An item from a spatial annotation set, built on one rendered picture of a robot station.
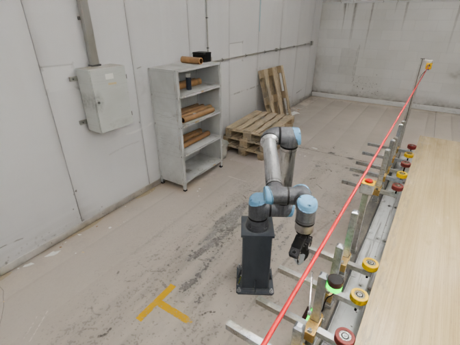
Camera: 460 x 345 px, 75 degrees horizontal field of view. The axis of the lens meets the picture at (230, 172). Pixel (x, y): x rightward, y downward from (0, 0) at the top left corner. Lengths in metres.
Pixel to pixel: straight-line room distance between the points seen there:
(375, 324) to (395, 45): 7.99
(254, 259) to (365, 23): 7.54
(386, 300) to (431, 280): 0.31
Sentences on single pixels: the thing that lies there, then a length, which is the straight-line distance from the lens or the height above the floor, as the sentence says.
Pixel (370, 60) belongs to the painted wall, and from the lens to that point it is 9.12.
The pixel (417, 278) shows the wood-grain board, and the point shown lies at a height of 0.90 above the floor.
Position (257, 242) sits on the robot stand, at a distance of 2.39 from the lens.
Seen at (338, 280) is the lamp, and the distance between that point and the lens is 1.34.
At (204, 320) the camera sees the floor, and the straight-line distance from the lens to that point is 2.58.
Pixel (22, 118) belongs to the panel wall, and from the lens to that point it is 3.12.
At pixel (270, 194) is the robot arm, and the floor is 1.30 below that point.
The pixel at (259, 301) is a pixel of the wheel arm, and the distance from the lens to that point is 1.57.
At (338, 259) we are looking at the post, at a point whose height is 1.04.
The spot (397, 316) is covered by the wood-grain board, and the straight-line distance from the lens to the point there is 1.64.
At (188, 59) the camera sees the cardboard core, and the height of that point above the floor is 1.60.
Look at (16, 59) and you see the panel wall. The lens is 3.08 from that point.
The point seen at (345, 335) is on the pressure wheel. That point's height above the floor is 0.91.
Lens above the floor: 2.07
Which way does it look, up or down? 27 degrees down
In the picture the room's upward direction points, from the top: straight up
